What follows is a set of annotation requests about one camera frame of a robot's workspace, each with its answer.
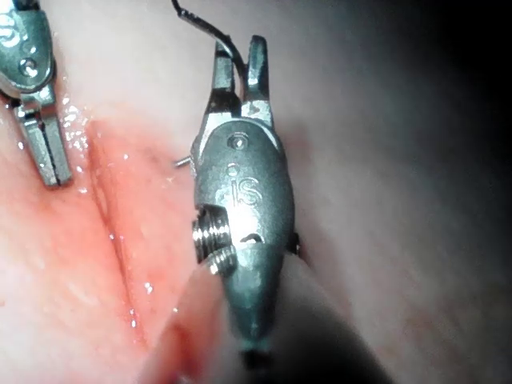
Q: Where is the right arm needle driver jaw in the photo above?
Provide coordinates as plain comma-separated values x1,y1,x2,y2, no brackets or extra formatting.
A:
239,34,278,130
208,38,242,119

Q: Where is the tissue pad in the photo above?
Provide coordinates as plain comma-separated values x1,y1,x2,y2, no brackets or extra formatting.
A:
0,0,512,384

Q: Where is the left arm needle driver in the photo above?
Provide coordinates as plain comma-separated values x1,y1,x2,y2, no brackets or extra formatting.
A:
0,0,56,106

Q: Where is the curved steel needle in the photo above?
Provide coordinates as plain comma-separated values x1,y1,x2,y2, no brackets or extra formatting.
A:
170,0,247,168

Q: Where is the left arm needle driver jaw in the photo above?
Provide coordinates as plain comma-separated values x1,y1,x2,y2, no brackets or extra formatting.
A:
38,98,74,186
14,104,61,188

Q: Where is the right arm needle driver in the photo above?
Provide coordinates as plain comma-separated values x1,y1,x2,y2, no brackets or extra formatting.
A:
190,112,296,278

